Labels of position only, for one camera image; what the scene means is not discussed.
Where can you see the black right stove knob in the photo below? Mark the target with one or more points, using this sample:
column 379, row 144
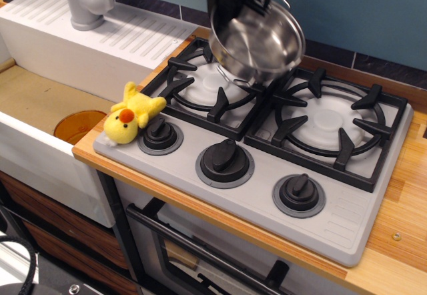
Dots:
column 299, row 196

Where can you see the black left stove knob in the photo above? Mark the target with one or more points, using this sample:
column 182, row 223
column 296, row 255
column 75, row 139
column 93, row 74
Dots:
column 160, row 138

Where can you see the yellow stuffed duck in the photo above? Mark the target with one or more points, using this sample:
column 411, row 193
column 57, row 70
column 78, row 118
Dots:
column 130, row 115

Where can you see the stainless steel pan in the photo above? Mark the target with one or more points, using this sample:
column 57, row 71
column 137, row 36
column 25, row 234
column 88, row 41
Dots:
column 258, row 45

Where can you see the white toy sink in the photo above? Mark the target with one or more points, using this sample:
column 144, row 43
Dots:
column 50, row 70

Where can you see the wooden drawer cabinet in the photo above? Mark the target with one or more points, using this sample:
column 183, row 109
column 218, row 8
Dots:
column 88, row 248

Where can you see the black left burner grate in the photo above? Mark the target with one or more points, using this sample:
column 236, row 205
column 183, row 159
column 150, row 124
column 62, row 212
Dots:
column 198, row 91

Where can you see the black stove knob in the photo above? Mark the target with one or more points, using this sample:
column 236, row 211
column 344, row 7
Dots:
column 160, row 138
column 225, row 165
column 299, row 196

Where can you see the oven door with black handle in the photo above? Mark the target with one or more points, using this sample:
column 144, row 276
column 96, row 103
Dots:
column 194, row 257

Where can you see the black burner grate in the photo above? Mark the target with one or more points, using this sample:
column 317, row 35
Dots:
column 342, row 130
column 198, row 91

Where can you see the orange plastic plate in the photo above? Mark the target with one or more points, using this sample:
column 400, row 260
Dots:
column 74, row 127

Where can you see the grey toy faucet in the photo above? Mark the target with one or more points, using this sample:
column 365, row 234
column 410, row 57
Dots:
column 88, row 14

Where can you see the grey toy stove top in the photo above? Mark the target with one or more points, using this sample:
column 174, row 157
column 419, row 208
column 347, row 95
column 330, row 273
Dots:
column 339, row 232

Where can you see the black right burner grate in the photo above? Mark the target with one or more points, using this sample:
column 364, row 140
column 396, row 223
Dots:
column 342, row 130

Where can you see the black middle stove knob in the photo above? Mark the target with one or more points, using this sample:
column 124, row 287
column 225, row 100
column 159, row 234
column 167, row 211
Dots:
column 225, row 165

